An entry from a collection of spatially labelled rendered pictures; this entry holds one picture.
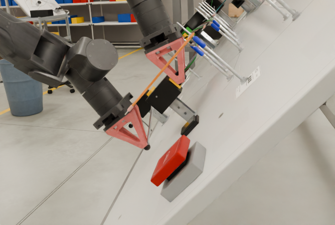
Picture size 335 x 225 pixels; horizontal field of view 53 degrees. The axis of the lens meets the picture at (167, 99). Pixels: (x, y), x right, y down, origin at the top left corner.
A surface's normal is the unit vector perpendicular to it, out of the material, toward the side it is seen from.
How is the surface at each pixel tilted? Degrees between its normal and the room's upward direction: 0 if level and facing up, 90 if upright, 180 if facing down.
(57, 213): 0
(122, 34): 90
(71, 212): 0
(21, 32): 73
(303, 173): 0
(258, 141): 90
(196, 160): 42
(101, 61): 59
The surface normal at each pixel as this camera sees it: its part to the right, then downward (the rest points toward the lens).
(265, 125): -0.76, -0.64
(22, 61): -0.14, 0.87
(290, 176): -0.05, -0.95
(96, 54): 0.51, -0.30
